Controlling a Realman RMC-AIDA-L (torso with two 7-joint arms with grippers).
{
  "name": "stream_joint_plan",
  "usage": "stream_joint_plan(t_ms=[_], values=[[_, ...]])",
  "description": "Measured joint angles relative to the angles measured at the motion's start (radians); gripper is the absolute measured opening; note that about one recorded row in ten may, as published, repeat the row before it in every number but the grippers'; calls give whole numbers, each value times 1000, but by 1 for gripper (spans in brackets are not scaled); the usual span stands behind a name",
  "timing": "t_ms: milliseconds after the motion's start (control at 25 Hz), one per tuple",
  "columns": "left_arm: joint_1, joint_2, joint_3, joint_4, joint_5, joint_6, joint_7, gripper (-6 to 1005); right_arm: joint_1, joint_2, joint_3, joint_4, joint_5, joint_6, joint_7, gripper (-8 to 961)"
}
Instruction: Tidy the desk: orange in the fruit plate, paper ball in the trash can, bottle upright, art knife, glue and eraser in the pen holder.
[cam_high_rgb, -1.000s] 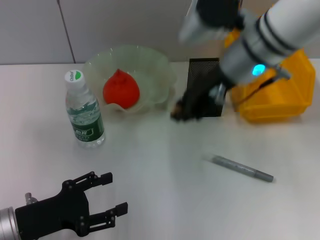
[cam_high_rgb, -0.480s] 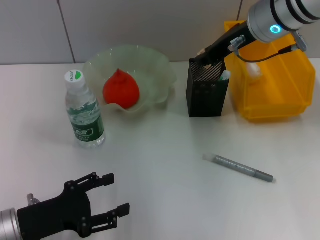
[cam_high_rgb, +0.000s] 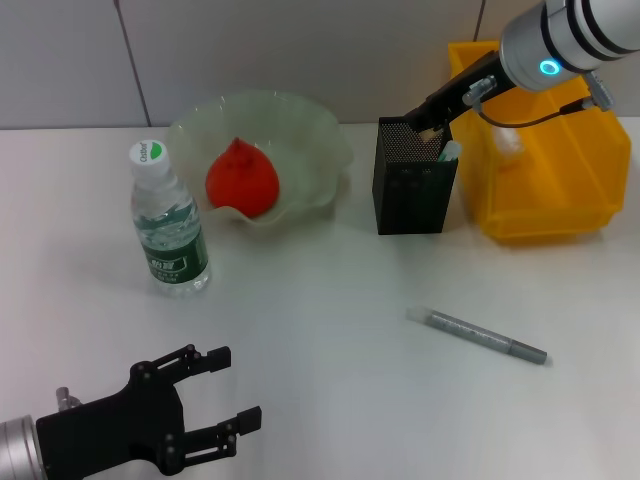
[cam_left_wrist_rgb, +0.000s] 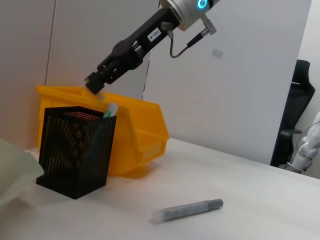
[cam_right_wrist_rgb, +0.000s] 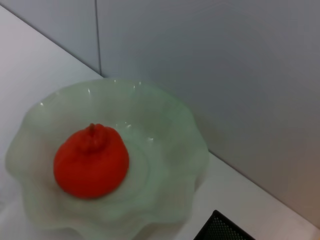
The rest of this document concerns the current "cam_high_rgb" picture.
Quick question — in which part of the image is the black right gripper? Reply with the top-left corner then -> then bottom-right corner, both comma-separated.
403,49 -> 514,133

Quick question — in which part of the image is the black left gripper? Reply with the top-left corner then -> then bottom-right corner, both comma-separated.
35,343 -> 263,476

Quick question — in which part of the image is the white paper ball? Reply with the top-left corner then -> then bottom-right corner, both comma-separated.
491,124 -> 527,169

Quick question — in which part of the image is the clear water bottle green label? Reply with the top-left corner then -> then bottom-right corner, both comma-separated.
128,139 -> 212,300

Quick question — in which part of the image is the orange fruit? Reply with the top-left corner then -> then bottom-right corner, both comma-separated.
205,138 -> 282,219

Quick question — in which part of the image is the grey marker pen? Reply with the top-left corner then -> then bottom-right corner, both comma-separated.
405,306 -> 549,367

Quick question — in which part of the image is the black mesh pen holder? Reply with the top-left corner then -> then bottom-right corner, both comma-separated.
372,115 -> 460,236

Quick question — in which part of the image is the translucent green fruit bowl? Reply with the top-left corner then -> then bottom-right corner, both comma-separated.
167,89 -> 357,230

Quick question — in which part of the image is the silver right wrist plug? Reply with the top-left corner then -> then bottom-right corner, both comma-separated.
462,74 -> 499,106

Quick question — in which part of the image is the silver wrist plug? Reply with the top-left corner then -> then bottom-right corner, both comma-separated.
462,74 -> 499,106
54,386 -> 82,411

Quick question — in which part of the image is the yellow plastic bin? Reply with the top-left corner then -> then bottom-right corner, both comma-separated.
446,39 -> 633,246

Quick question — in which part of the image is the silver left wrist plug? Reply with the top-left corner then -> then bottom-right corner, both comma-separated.
54,386 -> 82,411

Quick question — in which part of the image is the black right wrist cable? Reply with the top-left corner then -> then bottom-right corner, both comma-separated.
472,69 -> 614,130

